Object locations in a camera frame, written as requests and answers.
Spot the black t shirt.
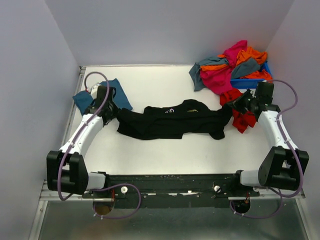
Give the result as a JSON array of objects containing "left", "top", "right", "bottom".
[{"left": 117, "top": 99, "right": 233, "bottom": 140}]

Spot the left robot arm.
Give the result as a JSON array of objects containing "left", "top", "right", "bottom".
[{"left": 46, "top": 85, "right": 119, "bottom": 198}]

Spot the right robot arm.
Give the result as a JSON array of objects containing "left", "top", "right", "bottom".
[{"left": 227, "top": 81, "right": 309, "bottom": 198}]

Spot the blue plastic bin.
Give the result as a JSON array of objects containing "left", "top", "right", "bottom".
[{"left": 230, "top": 61, "right": 272, "bottom": 89}]

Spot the red t shirt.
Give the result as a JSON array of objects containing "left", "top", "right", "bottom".
[{"left": 219, "top": 88, "right": 256, "bottom": 134}]

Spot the folded blue t shirt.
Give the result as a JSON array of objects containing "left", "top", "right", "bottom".
[{"left": 72, "top": 78, "right": 133, "bottom": 116}]

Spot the magenta t shirt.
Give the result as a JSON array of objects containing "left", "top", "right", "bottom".
[{"left": 199, "top": 40, "right": 248, "bottom": 95}]

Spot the grey blue t shirt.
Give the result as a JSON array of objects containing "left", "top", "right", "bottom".
[{"left": 189, "top": 56, "right": 261, "bottom": 92}]

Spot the orange t shirt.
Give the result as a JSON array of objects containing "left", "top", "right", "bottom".
[{"left": 200, "top": 46, "right": 273, "bottom": 82}]

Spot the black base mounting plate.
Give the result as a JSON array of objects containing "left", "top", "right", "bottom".
[{"left": 82, "top": 173, "right": 260, "bottom": 209}]

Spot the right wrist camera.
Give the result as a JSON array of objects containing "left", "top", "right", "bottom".
[{"left": 250, "top": 88, "right": 257, "bottom": 96}]

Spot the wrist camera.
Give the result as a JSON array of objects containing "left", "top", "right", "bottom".
[
  {"left": 86, "top": 83, "right": 101, "bottom": 99},
  {"left": 250, "top": 88, "right": 257, "bottom": 96}
]

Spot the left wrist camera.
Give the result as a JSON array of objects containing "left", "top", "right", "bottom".
[{"left": 86, "top": 83, "right": 101, "bottom": 99}]

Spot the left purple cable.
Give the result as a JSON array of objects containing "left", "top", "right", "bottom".
[{"left": 57, "top": 71, "right": 142, "bottom": 221}]

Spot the aluminium frame rail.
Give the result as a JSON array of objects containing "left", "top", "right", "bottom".
[{"left": 27, "top": 66, "right": 87, "bottom": 240}]

